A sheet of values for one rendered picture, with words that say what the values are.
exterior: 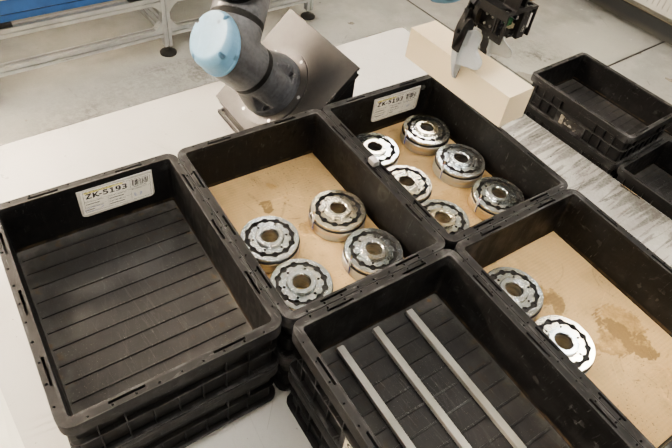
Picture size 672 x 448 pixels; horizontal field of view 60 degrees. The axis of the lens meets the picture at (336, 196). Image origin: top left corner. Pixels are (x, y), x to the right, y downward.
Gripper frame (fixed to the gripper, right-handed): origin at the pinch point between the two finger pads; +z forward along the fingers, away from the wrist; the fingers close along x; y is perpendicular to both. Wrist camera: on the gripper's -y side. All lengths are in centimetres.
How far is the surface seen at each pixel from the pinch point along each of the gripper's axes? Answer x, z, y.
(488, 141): 10.5, 19.6, 3.3
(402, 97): 3.5, 18.8, -16.0
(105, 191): -60, 19, -20
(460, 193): 0.4, 25.8, 7.6
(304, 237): -32.9, 25.9, 1.0
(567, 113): 87, 55, -18
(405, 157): -2.3, 25.9, -6.3
